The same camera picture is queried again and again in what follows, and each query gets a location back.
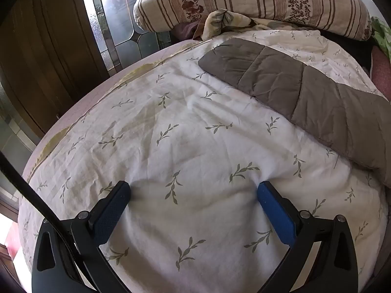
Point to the pink bed sheet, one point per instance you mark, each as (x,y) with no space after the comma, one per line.
(88,96)

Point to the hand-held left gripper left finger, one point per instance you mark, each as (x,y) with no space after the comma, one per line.
(110,216)

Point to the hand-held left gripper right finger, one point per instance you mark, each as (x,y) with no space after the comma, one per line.
(276,216)

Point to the white leaf-print blanket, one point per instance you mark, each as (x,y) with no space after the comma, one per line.
(183,128)

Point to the grey puffer jacket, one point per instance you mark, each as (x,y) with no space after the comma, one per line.
(275,73)

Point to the bunched large-leaf print cloth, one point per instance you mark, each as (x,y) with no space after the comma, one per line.
(220,18)

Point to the mauve cloth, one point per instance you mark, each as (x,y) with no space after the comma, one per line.
(183,30)

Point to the brown wooden door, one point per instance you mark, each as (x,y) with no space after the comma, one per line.
(39,52)

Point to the green checkered quilt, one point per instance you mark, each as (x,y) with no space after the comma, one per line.
(381,33)

